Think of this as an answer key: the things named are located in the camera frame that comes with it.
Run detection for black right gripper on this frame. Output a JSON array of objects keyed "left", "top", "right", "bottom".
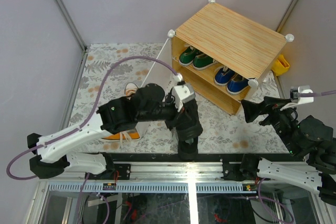
[{"left": 238, "top": 95, "right": 298, "bottom": 155}]

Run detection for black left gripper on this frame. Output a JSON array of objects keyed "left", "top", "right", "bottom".
[{"left": 139, "top": 92, "right": 193, "bottom": 131}]

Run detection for white cabinet door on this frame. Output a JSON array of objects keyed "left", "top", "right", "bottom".
[{"left": 136, "top": 38, "right": 172, "bottom": 138}]

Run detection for orange sneaker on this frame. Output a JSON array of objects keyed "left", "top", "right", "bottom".
[
  {"left": 102, "top": 130, "right": 141, "bottom": 145},
  {"left": 124, "top": 82, "right": 139, "bottom": 98}
]

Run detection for green sneaker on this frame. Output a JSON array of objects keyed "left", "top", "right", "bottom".
[
  {"left": 192, "top": 54, "right": 217, "bottom": 70},
  {"left": 178, "top": 46, "right": 202, "bottom": 66}
]

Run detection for wooden shoe cabinet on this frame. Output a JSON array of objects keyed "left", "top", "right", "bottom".
[{"left": 168, "top": 0, "right": 294, "bottom": 115}]

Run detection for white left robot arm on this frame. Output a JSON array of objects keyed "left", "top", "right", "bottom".
[{"left": 27, "top": 82, "right": 203, "bottom": 179}]

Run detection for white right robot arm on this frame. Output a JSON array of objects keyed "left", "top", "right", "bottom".
[{"left": 239, "top": 96, "right": 335, "bottom": 205}]

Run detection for yellow plastic bin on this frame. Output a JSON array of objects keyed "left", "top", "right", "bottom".
[{"left": 271, "top": 54, "right": 290, "bottom": 77}]

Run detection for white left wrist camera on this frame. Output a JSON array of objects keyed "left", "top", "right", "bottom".
[{"left": 171, "top": 73, "right": 196, "bottom": 112}]

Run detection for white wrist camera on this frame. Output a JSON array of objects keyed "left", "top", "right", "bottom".
[
  {"left": 280, "top": 85, "right": 314, "bottom": 111},
  {"left": 171, "top": 73, "right": 196, "bottom": 112}
]

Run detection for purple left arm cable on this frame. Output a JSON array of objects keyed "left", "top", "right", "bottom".
[{"left": 6, "top": 56, "right": 182, "bottom": 224}]

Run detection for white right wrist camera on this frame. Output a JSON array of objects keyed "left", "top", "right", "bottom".
[{"left": 280, "top": 85, "right": 314, "bottom": 111}]

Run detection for aluminium rail frame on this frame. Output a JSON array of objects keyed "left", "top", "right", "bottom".
[{"left": 40, "top": 161, "right": 263, "bottom": 186}]

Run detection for grey slotted cable duct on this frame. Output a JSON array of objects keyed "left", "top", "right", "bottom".
[{"left": 48, "top": 182, "right": 256, "bottom": 194}]

